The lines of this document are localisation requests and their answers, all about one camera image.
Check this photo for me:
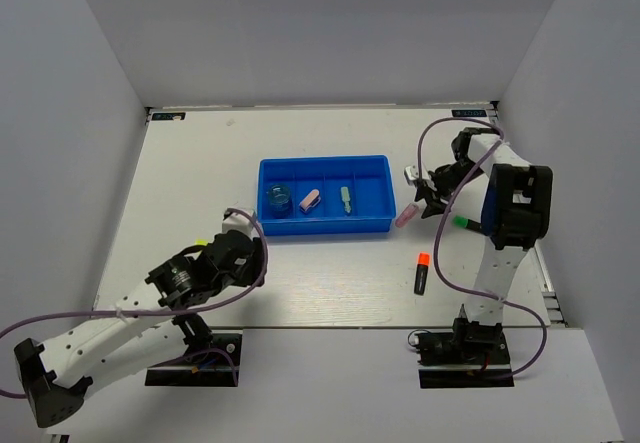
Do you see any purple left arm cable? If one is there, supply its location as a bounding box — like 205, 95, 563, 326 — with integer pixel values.
0, 207, 269, 399

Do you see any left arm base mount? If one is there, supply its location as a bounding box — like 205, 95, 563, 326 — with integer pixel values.
145, 314, 243, 388

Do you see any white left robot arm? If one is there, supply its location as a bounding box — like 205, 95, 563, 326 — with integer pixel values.
14, 230, 267, 428

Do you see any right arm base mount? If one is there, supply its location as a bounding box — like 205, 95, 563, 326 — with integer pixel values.
407, 315, 514, 389

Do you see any green-capped highlighter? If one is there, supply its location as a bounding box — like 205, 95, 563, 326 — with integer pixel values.
453, 215, 481, 232

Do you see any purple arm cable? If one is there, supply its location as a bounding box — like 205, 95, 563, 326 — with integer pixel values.
416, 117, 550, 379
0, 207, 269, 399

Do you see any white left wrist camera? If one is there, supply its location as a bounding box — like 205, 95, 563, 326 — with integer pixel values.
221, 208, 256, 236

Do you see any pink correction tape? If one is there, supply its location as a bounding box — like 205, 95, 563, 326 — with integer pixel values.
395, 202, 420, 228

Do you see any blue divided plastic tray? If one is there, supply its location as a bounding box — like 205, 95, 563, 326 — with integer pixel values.
257, 155, 396, 236

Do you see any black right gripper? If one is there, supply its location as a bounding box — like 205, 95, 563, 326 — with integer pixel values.
415, 158, 485, 219

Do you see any left corner table label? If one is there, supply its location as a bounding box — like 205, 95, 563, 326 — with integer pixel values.
151, 112, 186, 121

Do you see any black orange-capped highlighter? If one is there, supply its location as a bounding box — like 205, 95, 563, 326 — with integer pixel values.
413, 252, 431, 296

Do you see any right corner table label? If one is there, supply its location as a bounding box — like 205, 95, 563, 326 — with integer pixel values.
451, 109, 487, 118

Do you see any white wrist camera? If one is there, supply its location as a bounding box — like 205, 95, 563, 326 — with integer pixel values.
404, 165, 425, 188
221, 208, 256, 236

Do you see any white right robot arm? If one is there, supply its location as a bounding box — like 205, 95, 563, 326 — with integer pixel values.
406, 127, 553, 328

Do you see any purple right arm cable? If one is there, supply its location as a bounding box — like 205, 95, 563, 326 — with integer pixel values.
416, 117, 550, 379

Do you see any corner table label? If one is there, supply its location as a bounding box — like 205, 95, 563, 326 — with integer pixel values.
451, 109, 487, 118
151, 112, 186, 121

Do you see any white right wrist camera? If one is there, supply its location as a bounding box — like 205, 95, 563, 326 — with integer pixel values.
404, 165, 425, 188

